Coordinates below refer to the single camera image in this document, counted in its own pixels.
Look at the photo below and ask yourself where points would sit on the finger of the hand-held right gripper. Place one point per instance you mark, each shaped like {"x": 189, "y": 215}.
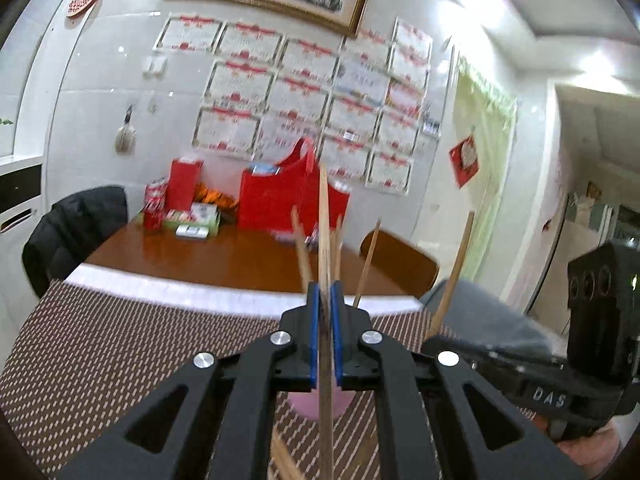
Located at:
{"x": 495, "y": 370}

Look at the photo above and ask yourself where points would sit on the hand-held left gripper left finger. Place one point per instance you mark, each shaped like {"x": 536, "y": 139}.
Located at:
{"x": 312, "y": 330}

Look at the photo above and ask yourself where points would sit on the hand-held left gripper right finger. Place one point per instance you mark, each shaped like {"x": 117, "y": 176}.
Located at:
{"x": 338, "y": 330}

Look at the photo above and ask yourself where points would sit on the pink cup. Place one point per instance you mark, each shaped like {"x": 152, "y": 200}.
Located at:
{"x": 305, "y": 405}

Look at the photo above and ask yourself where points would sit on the wooden chopstick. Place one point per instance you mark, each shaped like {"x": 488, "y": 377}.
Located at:
{"x": 338, "y": 250}
{"x": 367, "y": 260}
{"x": 457, "y": 270}
{"x": 326, "y": 240}
{"x": 302, "y": 255}

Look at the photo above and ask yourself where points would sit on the person's right hand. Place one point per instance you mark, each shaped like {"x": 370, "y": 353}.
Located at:
{"x": 590, "y": 447}

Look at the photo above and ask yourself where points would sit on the brown wooden chair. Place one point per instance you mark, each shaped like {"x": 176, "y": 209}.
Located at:
{"x": 400, "y": 260}

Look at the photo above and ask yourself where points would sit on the clear bag of dark items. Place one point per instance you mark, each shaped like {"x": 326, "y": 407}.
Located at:
{"x": 285, "y": 238}

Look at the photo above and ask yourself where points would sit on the red gift bag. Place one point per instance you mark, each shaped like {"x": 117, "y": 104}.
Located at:
{"x": 270, "y": 200}

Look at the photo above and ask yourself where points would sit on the green tray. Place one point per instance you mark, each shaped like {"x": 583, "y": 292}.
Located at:
{"x": 210, "y": 227}

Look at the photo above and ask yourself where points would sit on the white flat device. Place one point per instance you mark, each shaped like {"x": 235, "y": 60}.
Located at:
{"x": 192, "y": 232}

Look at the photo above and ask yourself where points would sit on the white labelled box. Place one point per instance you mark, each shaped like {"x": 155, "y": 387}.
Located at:
{"x": 205, "y": 212}

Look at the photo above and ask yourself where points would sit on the orange snack packet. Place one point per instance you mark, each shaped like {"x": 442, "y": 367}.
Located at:
{"x": 217, "y": 196}

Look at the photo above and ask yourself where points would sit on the blue white booklet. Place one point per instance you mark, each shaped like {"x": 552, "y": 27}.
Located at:
{"x": 264, "y": 169}

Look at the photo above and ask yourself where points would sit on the brown dotted table mat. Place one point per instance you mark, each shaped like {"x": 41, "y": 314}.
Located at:
{"x": 125, "y": 350}

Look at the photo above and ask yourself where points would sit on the red box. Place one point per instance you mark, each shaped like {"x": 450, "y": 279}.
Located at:
{"x": 185, "y": 185}

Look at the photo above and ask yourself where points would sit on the red soda can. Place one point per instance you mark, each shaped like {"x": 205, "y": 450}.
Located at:
{"x": 157, "y": 188}
{"x": 153, "y": 215}

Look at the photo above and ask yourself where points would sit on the light green curtain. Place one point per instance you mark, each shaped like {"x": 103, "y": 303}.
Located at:
{"x": 487, "y": 160}

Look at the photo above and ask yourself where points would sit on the red diamond door ornament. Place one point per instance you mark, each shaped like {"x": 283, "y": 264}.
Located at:
{"x": 465, "y": 160}

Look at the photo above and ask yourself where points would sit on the black jacket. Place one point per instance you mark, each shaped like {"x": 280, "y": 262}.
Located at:
{"x": 75, "y": 230}

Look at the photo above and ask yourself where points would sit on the white black cabinet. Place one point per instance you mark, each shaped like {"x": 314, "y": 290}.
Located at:
{"x": 20, "y": 195}

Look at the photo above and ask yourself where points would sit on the small wall photo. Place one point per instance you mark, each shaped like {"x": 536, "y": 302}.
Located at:
{"x": 432, "y": 129}

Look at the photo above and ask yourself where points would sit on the wall of award certificates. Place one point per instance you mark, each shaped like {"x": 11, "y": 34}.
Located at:
{"x": 300, "y": 90}

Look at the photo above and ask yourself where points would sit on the white wall light switch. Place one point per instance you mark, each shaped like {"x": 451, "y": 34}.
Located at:
{"x": 155, "y": 65}

